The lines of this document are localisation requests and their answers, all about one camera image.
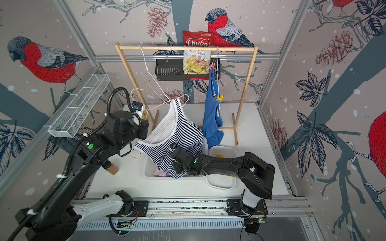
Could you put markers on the white wire hanger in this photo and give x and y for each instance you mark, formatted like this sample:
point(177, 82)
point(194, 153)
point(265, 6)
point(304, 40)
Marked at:
point(146, 66)

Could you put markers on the yellow clothespin on blue top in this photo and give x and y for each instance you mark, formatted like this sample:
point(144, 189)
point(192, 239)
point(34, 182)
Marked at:
point(219, 97)

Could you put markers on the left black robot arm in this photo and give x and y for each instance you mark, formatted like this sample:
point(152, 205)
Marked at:
point(52, 217)

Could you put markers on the pink tank top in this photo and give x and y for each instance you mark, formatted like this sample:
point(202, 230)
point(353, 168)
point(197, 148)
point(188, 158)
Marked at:
point(160, 173)

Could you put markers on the black wall basket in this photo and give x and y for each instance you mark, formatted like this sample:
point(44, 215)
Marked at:
point(179, 70)

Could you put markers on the wooden clothes rack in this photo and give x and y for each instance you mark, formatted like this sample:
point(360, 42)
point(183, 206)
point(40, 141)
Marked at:
point(235, 116)

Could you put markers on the white perforated basket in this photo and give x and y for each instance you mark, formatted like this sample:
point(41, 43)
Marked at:
point(150, 167)

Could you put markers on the white wire mesh shelf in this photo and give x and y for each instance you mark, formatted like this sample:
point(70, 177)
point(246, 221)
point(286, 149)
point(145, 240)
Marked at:
point(81, 104)

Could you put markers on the red clothespin on blue top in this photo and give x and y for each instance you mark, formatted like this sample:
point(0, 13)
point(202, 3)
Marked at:
point(213, 65)

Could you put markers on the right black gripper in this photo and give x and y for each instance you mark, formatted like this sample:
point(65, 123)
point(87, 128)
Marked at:
point(175, 165)

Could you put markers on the pink wire hanger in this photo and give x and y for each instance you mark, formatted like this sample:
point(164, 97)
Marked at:
point(152, 113)

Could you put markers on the white plastic tray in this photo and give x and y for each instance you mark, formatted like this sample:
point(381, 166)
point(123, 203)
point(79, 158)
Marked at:
point(221, 181)

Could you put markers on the red chips bag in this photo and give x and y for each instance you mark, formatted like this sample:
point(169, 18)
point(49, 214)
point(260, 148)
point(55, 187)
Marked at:
point(197, 39)

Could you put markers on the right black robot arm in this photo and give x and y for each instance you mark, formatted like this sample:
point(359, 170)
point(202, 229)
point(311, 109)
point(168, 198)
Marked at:
point(256, 174)

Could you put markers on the striped tank top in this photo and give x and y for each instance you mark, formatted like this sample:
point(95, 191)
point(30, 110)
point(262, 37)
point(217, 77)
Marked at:
point(176, 128)

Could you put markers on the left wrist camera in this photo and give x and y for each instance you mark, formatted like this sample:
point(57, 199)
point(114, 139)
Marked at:
point(139, 109)

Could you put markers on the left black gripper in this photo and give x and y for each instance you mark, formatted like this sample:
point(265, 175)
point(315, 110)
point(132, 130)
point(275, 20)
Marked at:
point(144, 126)

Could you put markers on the brown box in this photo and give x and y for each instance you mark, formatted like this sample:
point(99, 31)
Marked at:
point(110, 167)

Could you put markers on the blue tank top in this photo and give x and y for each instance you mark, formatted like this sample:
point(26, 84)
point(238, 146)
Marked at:
point(212, 123)

